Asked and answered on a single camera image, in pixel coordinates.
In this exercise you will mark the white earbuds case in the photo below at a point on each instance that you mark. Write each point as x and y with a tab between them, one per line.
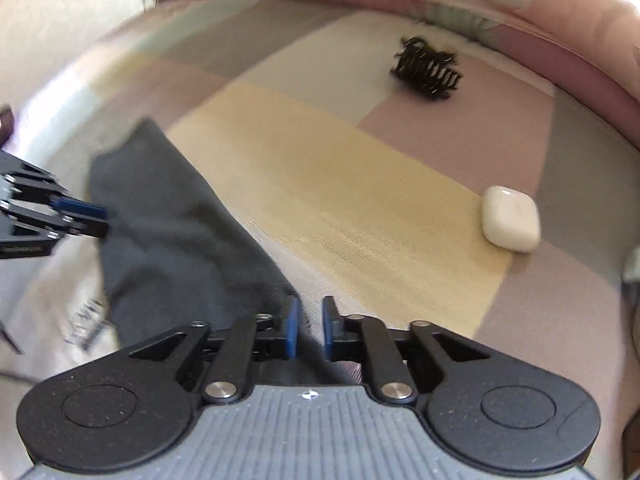
511	217

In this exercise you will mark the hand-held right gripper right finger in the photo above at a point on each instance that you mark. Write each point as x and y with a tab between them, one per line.
328	330

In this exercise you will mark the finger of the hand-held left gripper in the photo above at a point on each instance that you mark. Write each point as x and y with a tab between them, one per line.
90	229
80	206

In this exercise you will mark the black hair claw clip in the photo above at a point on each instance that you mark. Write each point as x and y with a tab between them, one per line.
425	70

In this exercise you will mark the pink floral quilt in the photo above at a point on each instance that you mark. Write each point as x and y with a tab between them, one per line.
550	25

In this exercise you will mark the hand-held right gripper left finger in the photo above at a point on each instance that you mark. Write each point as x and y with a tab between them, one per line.
292	330

